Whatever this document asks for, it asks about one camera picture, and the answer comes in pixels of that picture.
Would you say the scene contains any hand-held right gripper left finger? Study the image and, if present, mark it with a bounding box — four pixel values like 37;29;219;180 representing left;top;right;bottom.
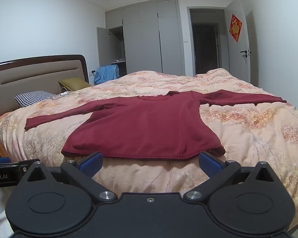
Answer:
20;152;118;202

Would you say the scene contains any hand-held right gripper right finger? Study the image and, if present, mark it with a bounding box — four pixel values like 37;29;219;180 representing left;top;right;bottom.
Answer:
183;152;279;202

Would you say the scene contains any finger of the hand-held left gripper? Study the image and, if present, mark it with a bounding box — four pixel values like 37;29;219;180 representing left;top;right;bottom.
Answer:
0;157;20;167
15;159;41;179

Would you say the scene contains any dark red sweater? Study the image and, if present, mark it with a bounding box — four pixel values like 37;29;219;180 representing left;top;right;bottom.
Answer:
24;90;287;159

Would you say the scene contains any orange bed sheet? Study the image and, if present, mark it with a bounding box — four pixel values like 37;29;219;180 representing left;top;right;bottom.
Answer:
0;113;18;164

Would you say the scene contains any floral peach blanket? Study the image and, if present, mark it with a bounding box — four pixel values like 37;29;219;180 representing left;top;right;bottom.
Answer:
0;69;298;228

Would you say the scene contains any houndstooth pillow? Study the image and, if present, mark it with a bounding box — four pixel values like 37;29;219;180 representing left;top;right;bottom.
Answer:
14;91;57;108

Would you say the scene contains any olive green pillow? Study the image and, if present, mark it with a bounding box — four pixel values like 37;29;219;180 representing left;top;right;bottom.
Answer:
58;77;92;93

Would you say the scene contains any blue clothing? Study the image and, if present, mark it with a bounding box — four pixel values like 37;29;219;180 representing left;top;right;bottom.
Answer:
94;64;120;86

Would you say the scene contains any white room door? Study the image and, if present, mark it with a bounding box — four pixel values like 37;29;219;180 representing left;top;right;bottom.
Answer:
225;0;251;83

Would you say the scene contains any open grey wardrobe door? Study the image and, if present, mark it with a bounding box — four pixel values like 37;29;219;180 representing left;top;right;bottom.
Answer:
97;27;110;67

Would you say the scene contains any grey built-in wardrobe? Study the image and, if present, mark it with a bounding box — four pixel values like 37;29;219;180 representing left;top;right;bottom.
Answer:
97;0;185;78

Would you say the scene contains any red diamond door decoration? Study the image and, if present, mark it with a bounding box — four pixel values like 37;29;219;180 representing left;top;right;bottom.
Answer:
229;13;243;43

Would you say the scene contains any white charger with cable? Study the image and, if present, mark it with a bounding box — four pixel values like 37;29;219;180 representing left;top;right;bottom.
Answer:
51;87;71;100

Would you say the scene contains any beige headboard with brown frame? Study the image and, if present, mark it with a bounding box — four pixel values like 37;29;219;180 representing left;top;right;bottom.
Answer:
0;55;90;125

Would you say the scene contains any grey door frame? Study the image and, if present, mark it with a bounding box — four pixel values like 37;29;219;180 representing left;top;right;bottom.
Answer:
187;6;230;77

